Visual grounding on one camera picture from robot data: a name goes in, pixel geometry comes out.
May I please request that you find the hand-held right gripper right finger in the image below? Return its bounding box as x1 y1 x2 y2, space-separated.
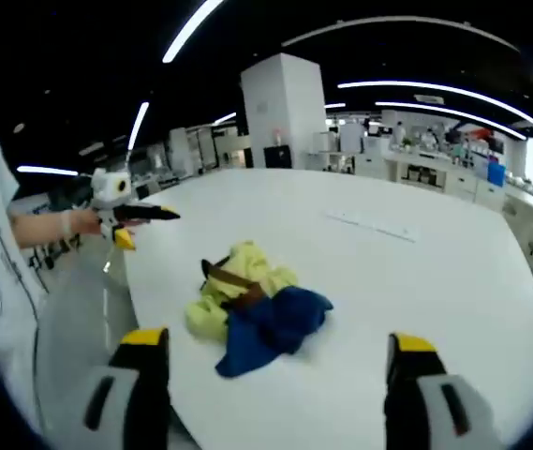
384 331 506 450

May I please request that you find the black cabinet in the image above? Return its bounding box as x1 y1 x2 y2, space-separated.
263 144 292 169

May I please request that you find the white lab counter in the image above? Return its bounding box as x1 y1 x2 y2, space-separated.
354 149 506 207

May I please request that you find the yellow and blue garment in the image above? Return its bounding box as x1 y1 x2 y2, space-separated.
185 239 334 379

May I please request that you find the white ceiling light strip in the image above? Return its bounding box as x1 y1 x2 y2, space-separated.
16 164 80 177
338 80 533 142
126 101 151 151
376 101 527 141
161 0 226 65

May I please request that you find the blue plastic bin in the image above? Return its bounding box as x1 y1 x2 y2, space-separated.
486 161 506 188

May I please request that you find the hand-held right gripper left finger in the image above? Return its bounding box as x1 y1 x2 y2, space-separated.
71 326 173 450

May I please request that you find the person's left hand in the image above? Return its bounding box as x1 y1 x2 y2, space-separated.
67 208 103 235

